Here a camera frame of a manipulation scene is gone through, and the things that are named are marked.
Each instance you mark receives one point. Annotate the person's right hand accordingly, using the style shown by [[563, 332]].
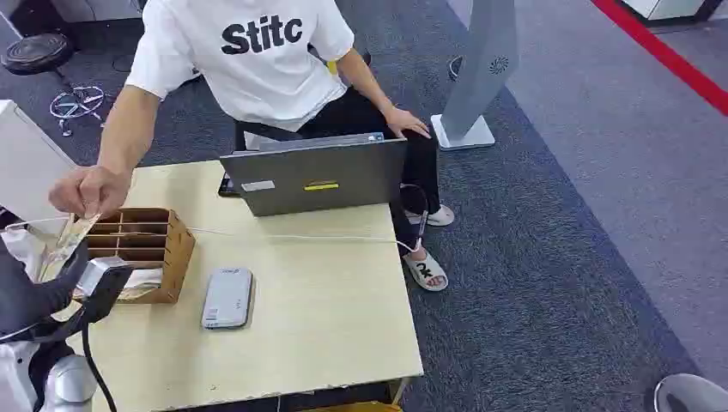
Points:
[[85, 190]]

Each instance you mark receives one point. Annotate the person's left hand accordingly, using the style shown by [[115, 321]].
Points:
[[405, 122]]

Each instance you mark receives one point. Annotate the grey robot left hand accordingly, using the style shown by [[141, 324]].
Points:
[[28, 307]]

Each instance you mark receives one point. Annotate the printed paper card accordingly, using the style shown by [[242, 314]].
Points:
[[71, 239]]

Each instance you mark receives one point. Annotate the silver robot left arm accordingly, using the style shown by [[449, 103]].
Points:
[[74, 386]]

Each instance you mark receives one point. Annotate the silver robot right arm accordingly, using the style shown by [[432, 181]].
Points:
[[691, 393]]

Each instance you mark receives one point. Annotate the white plastic bag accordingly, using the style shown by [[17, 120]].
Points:
[[23, 250]]

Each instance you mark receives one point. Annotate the white robot torso shell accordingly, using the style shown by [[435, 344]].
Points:
[[14, 381]]

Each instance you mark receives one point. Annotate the chrome chair base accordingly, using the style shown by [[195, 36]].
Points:
[[77, 102]]

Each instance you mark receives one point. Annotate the grey kiosk stand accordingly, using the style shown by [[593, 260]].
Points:
[[483, 68]]

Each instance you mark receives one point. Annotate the plain white slipper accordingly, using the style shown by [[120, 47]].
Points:
[[441, 216]]

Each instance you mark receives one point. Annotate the grey laptop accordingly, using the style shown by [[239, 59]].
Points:
[[318, 179]]

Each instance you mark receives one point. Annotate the wooden card box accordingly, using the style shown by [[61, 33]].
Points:
[[170, 256]]

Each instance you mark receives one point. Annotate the black round stool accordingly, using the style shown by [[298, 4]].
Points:
[[37, 52]]

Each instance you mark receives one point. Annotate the white slipper with black print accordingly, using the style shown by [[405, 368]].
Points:
[[426, 272]]

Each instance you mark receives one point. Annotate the person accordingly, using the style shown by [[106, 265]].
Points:
[[256, 62]]

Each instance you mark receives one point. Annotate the white power bank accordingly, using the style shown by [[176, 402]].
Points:
[[227, 298]]

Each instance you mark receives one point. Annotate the white furniture with black base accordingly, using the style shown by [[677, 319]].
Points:
[[671, 8]]

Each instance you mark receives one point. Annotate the yellow box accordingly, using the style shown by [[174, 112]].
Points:
[[352, 407]]

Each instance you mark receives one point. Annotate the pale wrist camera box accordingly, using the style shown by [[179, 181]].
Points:
[[94, 273]]

